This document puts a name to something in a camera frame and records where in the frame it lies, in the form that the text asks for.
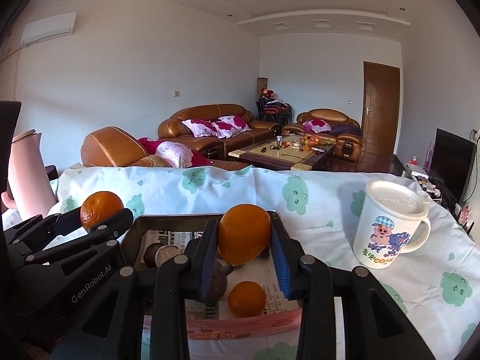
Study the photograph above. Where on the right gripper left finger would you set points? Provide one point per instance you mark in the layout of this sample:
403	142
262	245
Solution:
111	326

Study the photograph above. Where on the pink floral pillow right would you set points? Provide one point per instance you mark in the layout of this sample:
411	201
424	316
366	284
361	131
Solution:
231	125

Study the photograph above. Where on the black television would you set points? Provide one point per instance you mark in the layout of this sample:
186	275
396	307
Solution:
452	162

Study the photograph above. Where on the orange in tin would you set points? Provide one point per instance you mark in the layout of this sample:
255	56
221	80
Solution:
247	299

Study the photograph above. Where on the white air conditioner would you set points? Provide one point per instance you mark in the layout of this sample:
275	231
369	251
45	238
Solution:
48	28

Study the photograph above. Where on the purple sweet potato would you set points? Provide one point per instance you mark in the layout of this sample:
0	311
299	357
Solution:
218	282

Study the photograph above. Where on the near brown sofa armrest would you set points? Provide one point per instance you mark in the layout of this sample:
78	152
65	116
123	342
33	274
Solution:
113	147

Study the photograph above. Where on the brown leather long sofa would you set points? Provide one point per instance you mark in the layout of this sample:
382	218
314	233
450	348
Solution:
172	129

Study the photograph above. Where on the tv stand with clutter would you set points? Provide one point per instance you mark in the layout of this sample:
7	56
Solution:
436	190

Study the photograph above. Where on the brown leather armchair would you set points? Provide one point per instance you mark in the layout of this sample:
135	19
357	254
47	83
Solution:
333	124

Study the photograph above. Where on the newspaper lining in tin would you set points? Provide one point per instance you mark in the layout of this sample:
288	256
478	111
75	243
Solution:
260	270

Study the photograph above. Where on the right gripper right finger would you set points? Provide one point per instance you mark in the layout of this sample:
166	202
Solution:
374	326

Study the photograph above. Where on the pink pillow on armchair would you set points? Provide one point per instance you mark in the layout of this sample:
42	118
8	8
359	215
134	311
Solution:
316	126

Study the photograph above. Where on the white cartoon mug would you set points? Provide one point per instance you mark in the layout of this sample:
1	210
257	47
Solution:
393	221

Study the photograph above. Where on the pink floral pillow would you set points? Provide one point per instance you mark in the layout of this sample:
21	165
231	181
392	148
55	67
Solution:
231	125
202	128

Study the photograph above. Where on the light pink cushion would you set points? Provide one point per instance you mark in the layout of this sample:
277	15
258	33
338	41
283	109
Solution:
175	154

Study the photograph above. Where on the wooden coffee table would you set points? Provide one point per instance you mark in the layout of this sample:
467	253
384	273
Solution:
292	153

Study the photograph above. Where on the pink tin box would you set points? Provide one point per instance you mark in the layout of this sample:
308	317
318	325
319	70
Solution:
214	329

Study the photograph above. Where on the cloud print tablecloth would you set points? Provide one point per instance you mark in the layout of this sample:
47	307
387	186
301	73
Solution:
437	286

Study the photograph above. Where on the pink electric kettle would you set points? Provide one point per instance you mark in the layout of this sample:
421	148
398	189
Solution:
27	178

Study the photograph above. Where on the pink floral pillow left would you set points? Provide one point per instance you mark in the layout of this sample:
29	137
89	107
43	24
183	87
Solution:
202	128

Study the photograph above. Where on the stacked chairs with clothes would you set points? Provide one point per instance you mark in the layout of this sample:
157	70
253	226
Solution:
269	106

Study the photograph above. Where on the brown wooden door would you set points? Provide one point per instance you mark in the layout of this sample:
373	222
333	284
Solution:
381	108

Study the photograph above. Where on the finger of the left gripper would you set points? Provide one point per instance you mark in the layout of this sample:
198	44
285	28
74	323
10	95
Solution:
109	230
39	231

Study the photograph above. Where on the large orange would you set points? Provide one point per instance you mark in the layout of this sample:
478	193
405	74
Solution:
98	207

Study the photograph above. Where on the small orange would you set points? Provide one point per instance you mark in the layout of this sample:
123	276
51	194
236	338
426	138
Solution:
243	233

